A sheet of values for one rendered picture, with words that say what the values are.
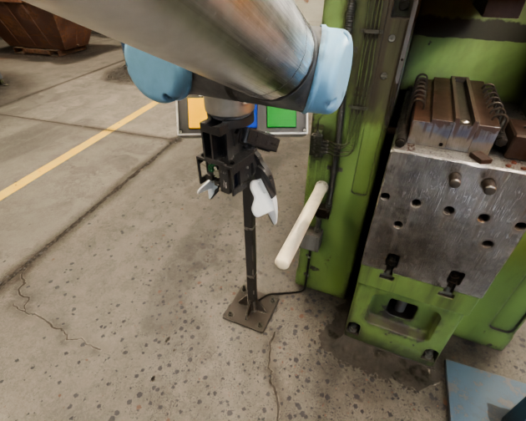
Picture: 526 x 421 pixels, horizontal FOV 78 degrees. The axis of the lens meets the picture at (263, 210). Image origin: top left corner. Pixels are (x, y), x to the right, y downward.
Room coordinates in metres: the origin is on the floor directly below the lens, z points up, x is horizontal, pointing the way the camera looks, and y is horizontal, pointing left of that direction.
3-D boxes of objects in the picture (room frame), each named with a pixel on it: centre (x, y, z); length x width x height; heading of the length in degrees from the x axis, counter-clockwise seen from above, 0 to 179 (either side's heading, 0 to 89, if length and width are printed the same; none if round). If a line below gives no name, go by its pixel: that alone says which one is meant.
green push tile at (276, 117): (0.81, -0.05, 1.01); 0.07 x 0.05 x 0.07; 92
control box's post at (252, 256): (0.94, 0.05, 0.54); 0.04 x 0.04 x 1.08; 67
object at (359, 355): (0.75, -0.47, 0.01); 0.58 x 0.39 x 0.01; 67
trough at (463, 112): (0.97, -0.60, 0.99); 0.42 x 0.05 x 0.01; 157
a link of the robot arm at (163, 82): (0.38, 0.08, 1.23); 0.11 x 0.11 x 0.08; 66
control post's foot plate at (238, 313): (0.94, 0.05, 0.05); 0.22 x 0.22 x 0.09; 67
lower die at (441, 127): (0.98, -0.57, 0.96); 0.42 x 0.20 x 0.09; 157
